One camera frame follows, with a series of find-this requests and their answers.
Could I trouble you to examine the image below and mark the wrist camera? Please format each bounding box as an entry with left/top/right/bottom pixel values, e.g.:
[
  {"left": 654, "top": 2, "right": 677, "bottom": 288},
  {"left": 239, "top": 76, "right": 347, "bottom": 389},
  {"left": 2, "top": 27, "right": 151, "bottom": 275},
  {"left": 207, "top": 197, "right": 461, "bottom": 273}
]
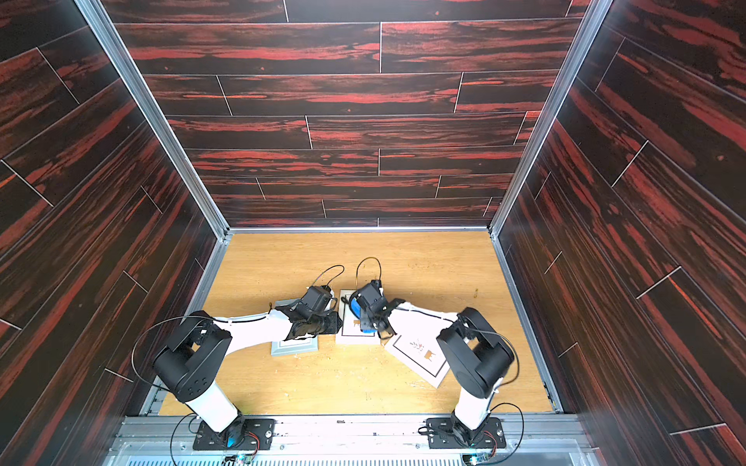
[
  {"left": 353, "top": 280, "right": 387, "bottom": 308},
  {"left": 296, "top": 285, "right": 332, "bottom": 316}
]

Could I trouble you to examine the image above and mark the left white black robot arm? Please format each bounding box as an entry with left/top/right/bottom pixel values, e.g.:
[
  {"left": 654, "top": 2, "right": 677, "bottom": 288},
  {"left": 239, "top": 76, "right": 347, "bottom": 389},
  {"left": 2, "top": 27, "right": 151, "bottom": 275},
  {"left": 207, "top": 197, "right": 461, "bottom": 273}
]
[{"left": 153, "top": 310, "right": 343, "bottom": 448}]

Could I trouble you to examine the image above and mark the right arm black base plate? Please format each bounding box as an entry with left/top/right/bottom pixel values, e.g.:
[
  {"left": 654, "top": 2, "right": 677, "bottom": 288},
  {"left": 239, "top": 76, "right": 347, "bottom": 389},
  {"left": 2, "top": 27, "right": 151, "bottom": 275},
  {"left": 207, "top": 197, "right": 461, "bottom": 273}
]
[{"left": 418, "top": 417, "right": 506, "bottom": 450}]

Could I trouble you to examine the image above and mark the light blue picture frame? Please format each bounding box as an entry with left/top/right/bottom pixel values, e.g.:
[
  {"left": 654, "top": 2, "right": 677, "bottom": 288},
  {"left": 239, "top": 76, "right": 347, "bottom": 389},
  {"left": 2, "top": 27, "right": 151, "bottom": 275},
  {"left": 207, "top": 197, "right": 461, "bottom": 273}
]
[{"left": 271, "top": 336, "right": 319, "bottom": 357}]

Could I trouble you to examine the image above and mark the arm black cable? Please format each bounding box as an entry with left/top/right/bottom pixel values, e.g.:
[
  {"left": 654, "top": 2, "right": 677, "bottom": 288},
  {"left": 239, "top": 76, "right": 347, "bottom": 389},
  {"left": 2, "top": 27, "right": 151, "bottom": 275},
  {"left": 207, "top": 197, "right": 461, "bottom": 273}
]
[
  {"left": 129, "top": 263, "right": 346, "bottom": 466},
  {"left": 354, "top": 255, "right": 526, "bottom": 464}
]

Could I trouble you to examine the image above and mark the cream white picture frame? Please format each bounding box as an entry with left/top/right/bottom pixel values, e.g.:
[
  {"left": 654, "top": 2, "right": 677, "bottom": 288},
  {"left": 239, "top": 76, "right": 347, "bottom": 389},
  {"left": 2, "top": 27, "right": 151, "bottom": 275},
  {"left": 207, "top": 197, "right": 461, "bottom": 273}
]
[{"left": 385, "top": 314, "right": 451, "bottom": 388}]

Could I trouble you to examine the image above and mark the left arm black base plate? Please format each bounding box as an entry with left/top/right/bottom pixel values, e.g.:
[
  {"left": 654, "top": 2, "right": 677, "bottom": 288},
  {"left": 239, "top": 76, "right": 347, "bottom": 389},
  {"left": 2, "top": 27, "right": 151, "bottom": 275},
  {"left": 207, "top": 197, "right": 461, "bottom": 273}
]
[{"left": 192, "top": 419, "right": 276, "bottom": 452}]

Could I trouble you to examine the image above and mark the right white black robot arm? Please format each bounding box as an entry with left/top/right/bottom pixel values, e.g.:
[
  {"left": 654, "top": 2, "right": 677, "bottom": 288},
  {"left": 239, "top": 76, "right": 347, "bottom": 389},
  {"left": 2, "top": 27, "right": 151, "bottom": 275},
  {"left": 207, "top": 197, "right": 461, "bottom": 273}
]
[{"left": 344, "top": 292, "right": 516, "bottom": 443}]

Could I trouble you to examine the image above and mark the blue microfiber cloth black trim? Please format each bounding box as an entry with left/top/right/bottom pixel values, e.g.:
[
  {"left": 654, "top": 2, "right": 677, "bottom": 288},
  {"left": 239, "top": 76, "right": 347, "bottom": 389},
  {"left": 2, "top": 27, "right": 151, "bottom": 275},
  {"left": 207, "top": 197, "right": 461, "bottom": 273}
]
[{"left": 349, "top": 291, "right": 376, "bottom": 334}]

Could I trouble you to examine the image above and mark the aluminium front rail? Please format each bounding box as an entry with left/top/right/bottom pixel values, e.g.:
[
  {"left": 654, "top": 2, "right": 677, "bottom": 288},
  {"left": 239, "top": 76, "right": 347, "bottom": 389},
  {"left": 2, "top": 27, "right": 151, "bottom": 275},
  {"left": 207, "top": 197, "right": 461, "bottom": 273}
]
[{"left": 104, "top": 413, "right": 603, "bottom": 465}]

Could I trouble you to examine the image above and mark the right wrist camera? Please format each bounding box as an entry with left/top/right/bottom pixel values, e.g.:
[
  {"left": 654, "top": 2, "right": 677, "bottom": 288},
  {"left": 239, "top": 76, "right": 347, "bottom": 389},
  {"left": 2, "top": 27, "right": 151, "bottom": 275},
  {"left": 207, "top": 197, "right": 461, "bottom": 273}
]
[{"left": 353, "top": 280, "right": 387, "bottom": 308}]

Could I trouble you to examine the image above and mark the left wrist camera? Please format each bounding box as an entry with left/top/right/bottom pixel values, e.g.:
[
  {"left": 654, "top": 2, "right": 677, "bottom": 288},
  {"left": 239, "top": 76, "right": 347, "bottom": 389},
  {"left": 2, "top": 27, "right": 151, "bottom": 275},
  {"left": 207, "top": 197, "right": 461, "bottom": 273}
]
[{"left": 296, "top": 285, "right": 332, "bottom": 316}]

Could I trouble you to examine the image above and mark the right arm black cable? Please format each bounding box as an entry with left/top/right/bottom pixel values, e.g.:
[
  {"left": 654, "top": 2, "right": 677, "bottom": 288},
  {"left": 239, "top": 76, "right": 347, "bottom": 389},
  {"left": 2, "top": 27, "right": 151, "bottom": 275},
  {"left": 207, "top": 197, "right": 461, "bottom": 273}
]
[{"left": 354, "top": 255, "right": 526, "bottom": 464}]

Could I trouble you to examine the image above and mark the white picture frame black border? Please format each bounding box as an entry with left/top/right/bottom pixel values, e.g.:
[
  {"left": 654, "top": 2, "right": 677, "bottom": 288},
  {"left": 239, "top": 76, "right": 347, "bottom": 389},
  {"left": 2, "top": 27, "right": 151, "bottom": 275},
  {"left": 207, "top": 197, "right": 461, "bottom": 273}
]
[{"left": 335, "top": 289, "right": 380, "bottom": 345}]

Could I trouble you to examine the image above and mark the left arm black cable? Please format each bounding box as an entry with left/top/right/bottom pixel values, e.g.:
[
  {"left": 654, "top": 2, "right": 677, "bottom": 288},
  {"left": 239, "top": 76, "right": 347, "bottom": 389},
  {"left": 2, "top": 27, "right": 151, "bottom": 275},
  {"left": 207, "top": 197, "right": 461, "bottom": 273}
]
[{"left": 129, "top": 263, "right": 346, "bottom": 466}]

